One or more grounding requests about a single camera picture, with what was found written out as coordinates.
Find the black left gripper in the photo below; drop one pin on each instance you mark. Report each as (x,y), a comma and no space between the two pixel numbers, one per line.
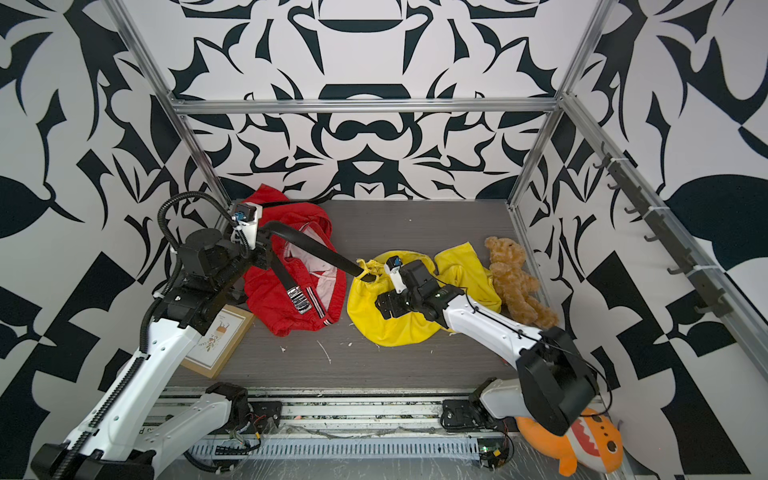
(261,254)

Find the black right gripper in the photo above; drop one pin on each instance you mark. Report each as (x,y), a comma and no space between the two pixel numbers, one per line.
(382,303)

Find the red trousers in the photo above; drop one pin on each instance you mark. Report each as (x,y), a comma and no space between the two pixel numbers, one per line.
(267,298)

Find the yellow trousers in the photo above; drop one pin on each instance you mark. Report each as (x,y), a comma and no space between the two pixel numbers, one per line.
(455,271)

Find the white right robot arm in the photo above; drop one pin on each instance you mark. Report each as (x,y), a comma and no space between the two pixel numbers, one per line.
(554,384)

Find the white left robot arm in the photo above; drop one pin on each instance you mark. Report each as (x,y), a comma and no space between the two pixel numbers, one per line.
(107,443)

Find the framed picture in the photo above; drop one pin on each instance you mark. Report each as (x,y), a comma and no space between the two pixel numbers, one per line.
(211,354)

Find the brown teddy bear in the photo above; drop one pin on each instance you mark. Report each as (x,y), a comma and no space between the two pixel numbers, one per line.
(515,286)

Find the orange plush fish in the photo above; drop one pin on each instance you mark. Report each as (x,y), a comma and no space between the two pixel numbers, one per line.
(592,441)

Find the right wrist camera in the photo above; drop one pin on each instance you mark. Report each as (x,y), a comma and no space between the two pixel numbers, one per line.
(392,268)

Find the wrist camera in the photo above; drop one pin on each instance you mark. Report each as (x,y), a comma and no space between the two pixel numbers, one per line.
(392,268)
(246,216)

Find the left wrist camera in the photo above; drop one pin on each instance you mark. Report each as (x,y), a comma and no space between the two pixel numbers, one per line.
(246,216)

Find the white cable duct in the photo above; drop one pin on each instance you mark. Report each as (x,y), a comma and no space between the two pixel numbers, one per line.
(349,448)

